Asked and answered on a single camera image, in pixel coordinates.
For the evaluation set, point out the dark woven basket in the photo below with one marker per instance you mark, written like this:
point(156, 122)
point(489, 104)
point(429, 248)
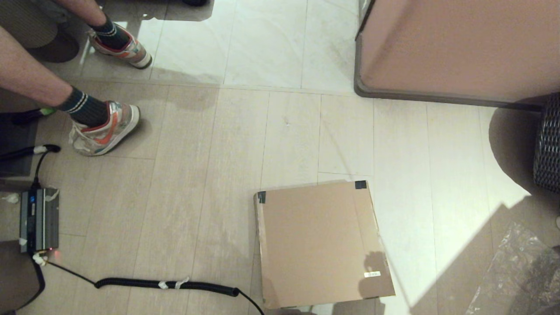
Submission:
point(549, 148)

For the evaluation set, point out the grey cloth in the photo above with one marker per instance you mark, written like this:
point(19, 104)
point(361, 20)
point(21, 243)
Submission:
point(52, 8)

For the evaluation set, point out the white crumpled tape piece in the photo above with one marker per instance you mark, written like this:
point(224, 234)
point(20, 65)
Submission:
point(9, 198)

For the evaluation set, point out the brown cardboard shoe box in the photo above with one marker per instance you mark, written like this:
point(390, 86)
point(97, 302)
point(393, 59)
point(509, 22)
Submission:
point(319, 245)

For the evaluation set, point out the beige ribbed pouf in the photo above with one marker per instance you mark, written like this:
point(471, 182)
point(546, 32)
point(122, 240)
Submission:
point(22, 22)

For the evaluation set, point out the silver orange sneaker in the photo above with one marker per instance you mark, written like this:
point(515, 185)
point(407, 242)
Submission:
point(105, 135)
point(133, 52)

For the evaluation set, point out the grey power supply box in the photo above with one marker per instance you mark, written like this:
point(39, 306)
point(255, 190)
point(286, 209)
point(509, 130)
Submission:
point(41, 218)

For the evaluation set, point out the dark striped sock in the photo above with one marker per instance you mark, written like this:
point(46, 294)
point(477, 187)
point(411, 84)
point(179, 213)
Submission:
point(111, 35)
point(85, 109)

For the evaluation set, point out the dark grey floor mat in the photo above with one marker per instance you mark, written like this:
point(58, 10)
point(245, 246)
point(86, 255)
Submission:
point(15, 140)

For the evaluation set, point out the pink cabinet with grey base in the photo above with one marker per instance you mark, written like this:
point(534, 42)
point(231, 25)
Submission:
point(459, 43)

